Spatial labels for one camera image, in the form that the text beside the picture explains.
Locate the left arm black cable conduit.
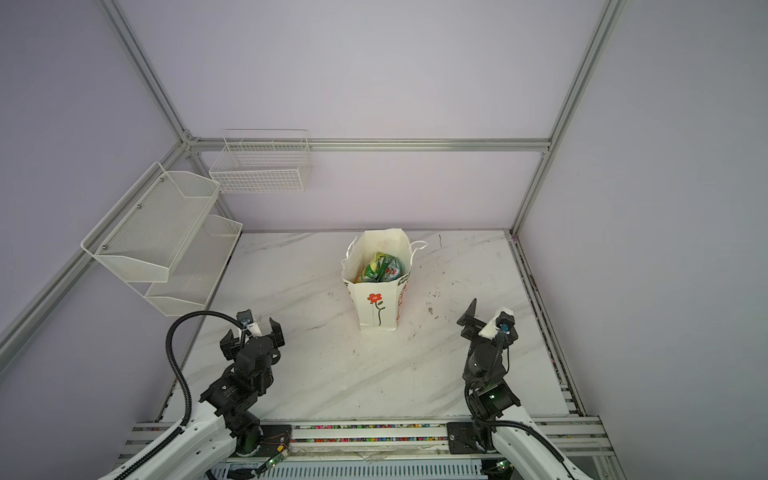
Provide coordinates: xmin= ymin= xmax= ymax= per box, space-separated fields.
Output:
xmin=110 ymin=310 xmax=244 ymax=480

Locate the white floral paper bag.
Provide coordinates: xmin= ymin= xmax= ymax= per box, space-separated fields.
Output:
xmin=341 ymin=228 xmax=428 ymax=331

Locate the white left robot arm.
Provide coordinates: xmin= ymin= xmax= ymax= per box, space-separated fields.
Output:
xmin=105 ymin=322 xmax=285 ymax=479

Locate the aluminium cage frame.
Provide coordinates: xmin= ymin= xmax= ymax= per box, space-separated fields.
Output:
xmin=1 ymin=1 xmax=626 ymax=377

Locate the green Fox's spring tea bag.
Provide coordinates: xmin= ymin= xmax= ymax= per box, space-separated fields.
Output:
xmin=357 ymin=252 xmax=404 ymax=283

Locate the white wire wall basket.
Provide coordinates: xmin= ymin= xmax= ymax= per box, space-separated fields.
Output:
xmin=209 ymin=129 xmax=313 ymax=194

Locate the white mesh wall basket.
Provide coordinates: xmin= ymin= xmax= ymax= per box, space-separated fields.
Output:
xmin=81 ymin=162 xmax=242 ymax=317

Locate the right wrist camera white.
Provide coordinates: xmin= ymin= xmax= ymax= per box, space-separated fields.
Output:
xmin=478 ymin=308 xmax=518 ymax=343

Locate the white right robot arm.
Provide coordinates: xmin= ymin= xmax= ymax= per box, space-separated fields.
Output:
xmin=291 ymin=300 xmax=589 ymax=479

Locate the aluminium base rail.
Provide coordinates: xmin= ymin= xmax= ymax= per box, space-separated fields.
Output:
xmin=121 ymin=416 xmax=625 ymax=479

